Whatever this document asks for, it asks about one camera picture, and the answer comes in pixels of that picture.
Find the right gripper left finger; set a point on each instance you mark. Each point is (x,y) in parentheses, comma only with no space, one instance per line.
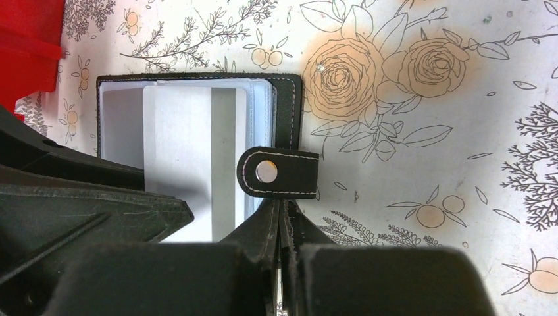
(234,276)

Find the red plastic bin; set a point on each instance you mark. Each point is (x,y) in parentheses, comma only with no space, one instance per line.
(30,49)

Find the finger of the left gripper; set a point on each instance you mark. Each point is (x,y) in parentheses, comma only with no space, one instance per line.
(25,149)
(46,221)

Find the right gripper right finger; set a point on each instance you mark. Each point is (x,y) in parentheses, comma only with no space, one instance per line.
(320,277)

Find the black leather card holder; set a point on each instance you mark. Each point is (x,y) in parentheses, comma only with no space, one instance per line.
(274,104)

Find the floral table mat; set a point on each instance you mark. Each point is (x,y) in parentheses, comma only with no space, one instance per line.
(435,121)

